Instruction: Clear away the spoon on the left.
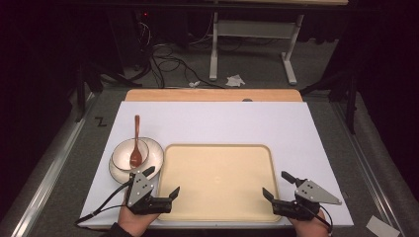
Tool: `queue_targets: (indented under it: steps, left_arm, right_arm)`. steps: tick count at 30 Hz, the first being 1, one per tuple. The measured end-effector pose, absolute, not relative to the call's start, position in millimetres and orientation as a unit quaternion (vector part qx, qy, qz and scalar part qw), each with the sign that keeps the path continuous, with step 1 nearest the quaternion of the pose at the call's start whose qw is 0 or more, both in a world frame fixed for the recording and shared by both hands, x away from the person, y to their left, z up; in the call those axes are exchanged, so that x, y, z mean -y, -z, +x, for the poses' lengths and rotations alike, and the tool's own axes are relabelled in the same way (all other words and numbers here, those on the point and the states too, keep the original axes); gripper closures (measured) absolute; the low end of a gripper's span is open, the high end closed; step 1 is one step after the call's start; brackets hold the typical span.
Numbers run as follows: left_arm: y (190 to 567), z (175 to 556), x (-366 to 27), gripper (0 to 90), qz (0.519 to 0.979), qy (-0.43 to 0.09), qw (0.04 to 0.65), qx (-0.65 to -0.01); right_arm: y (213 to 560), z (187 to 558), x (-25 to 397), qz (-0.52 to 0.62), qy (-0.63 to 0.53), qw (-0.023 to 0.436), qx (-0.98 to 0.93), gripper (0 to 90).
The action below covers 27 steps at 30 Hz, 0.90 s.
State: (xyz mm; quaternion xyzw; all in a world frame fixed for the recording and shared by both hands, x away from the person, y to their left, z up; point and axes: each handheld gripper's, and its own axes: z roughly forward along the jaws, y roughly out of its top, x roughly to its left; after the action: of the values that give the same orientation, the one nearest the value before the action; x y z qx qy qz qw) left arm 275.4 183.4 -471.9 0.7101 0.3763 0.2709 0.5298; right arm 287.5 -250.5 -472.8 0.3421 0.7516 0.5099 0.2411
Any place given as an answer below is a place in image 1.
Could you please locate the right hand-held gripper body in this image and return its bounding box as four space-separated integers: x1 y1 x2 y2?
272 179 343 221

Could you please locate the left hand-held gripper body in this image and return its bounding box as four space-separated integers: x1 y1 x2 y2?
126 170 173 216

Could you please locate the white plate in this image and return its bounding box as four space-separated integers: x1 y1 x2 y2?
108 136 165 185

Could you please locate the brown wooden spoon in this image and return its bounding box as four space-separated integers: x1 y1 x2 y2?
128 115 143 169

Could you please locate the white bowl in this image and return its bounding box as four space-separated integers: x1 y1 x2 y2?
111 137 150 172

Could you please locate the beige plastic tray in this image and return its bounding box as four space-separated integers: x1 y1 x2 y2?
157 143 283 224

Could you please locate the person's right hand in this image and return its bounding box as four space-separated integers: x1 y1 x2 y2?
289 208 330 237

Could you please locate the person's left hand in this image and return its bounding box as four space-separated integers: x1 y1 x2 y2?
118 197 161 237

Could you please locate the flat white paper sheet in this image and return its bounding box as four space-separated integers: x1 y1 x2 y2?
365 215 401 237

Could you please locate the white table mat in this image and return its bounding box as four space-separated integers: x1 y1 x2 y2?
78 101 355 229

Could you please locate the wooden table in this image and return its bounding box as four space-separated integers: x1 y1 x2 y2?
124 88 304 103

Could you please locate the black metal stand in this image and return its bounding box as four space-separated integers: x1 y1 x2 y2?
73 62 142 123
299 70 360 135

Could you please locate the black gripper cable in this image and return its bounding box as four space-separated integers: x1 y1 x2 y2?
295 199 334 235
73 180 133 227

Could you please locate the aluminium rail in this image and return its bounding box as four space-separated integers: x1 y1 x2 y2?
9 93 97 237
330 102 407 237

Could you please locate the bundle of floor cables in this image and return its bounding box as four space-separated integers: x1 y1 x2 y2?
133 19 225 90

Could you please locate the white desk frame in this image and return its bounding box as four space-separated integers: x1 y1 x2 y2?
209 0 349 86

